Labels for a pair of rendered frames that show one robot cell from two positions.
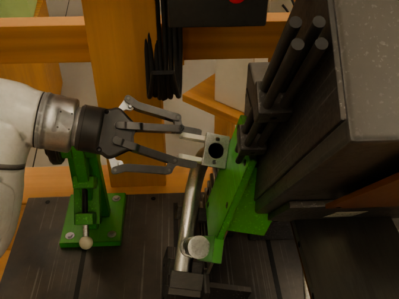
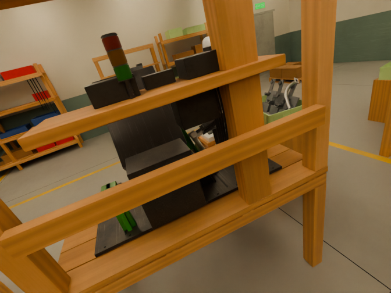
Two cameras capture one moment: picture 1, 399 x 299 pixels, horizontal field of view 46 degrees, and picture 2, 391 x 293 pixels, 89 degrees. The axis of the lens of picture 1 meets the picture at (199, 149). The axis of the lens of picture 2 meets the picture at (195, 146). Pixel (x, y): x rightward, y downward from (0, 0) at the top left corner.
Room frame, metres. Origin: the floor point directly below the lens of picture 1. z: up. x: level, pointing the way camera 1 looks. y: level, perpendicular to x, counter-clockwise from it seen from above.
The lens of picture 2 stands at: (1.66, -0.24, 1.64)
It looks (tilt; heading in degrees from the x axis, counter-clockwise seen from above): 26 degrees down; 168
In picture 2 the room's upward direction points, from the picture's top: 16 degrees counter-clockwise
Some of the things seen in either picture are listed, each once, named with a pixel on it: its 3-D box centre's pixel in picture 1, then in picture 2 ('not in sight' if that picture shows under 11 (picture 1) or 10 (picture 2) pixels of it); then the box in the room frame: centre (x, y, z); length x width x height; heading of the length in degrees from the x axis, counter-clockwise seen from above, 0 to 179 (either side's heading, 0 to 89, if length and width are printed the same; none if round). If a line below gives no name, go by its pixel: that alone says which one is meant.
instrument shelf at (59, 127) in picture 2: not in sight; (165, 92); (0.89, -0.14, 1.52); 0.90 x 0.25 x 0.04; 93
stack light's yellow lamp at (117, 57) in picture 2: not in sight; (117, 58); (0.94, -0.25, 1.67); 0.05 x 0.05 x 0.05
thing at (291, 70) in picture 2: not in sight; (291, 72); (-3.76, 4.49, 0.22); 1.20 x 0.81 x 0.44; 3
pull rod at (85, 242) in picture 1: (85, 232); not in sight; (0.65, 0.23, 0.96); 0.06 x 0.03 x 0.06; 3
